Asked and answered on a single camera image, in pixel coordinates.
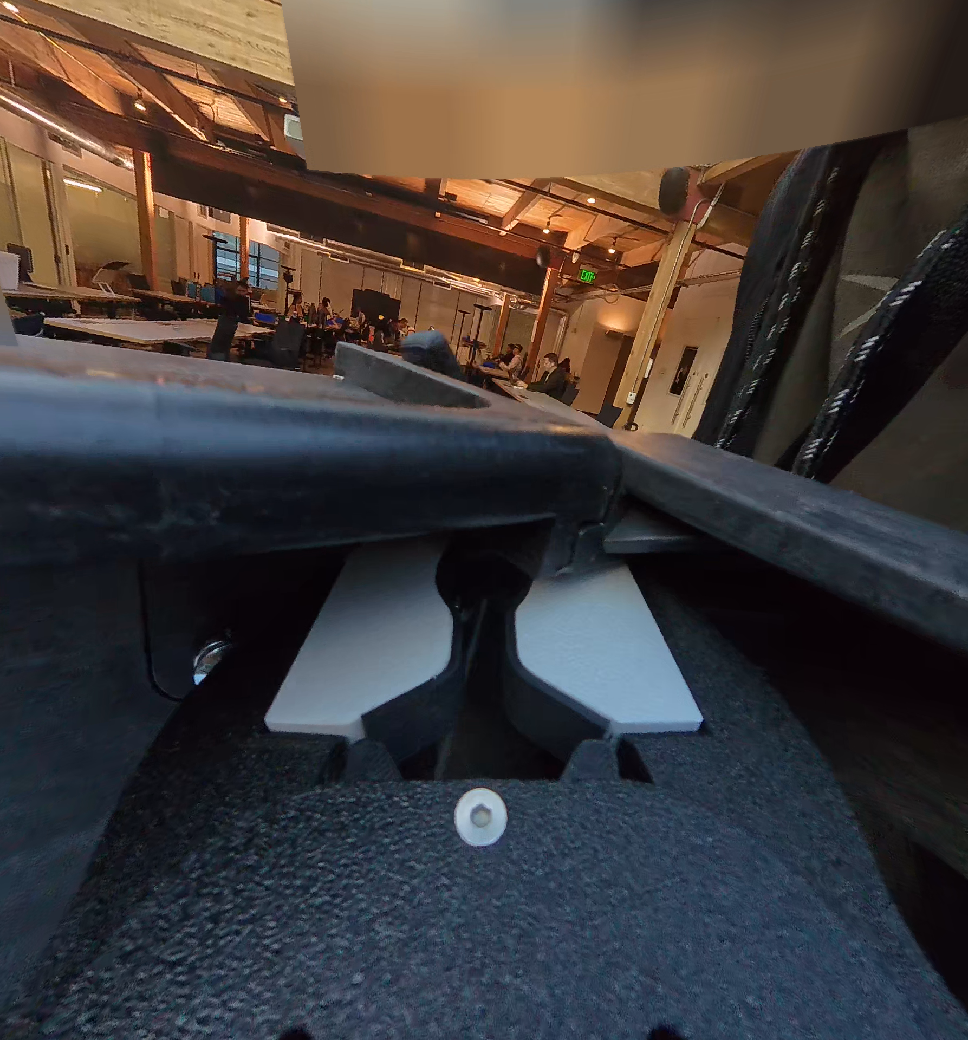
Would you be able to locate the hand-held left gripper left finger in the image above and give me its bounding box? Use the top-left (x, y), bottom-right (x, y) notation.
top-left (264, 538), bottom-right (462, 742)

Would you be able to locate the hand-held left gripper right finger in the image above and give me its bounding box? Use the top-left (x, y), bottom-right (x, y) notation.
top-left (502, 563), bottom-right (704, 738)

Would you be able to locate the pale wooden pillar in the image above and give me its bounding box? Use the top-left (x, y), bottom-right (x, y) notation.
top-left (612, 218), bottom-right (700, 430)

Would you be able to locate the brown wooden pillar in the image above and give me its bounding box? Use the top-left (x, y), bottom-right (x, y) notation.
top-left (531, 266), bottom-right (563, 371)

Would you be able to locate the white table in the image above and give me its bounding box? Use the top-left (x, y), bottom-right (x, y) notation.
top-left (43, 317), bottom-right (275, 352)

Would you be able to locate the slim wooden pillar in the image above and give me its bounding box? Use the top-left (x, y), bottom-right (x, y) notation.
top-left (133, 148), bottom-right (161, 291)

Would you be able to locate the person's dark garment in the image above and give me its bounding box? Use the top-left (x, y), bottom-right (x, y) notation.
top-left (691, 106), bottom-right (968, 541)

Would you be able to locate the linear ceiling light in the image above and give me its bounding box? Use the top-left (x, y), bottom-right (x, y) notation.
top-left (0, 67), bottom-right (115, 167)

